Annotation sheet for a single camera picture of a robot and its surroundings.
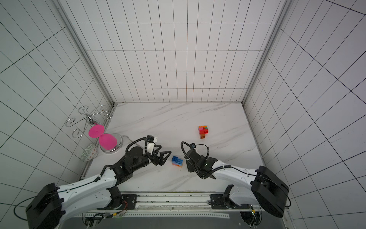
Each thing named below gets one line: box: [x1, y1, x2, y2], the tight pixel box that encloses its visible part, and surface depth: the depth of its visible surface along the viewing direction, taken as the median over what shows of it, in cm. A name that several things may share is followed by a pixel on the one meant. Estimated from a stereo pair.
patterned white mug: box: [80, 143, 99, 162], surface depth 89 cm
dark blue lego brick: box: [171, 155, 180, 164], surface depth 85 cm
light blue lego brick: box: [171, 158, 183, 167], surface depth 84 cm
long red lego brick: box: [199, 128, 209, 135], surface depth 102 cm
